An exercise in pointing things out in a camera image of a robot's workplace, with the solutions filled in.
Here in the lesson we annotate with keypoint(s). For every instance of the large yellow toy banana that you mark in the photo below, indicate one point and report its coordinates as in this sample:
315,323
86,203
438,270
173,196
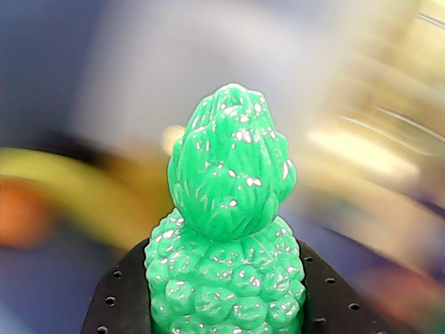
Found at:
69,181

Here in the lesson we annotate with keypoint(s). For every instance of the orange toy fruit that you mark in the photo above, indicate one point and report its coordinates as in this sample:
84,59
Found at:
21,215

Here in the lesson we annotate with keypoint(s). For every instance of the green toy pineapple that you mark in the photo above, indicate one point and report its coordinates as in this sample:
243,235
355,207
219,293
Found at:
226,243

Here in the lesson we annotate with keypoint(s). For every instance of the blue wooden toy kitchen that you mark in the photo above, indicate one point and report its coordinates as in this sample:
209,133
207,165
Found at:
139,69

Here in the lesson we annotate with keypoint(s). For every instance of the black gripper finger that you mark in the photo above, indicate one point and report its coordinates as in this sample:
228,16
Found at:
333,302
121,302

